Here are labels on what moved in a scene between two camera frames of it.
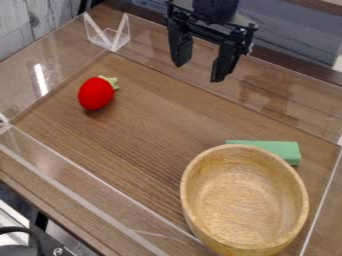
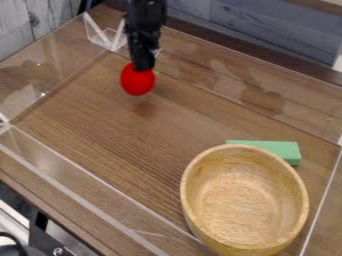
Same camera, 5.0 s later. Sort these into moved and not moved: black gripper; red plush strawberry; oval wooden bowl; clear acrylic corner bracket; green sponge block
Moved: red plush strawberry; black gripper
Not moved: clear acrylic corner bracket; green sponge block; oval wooden bowl
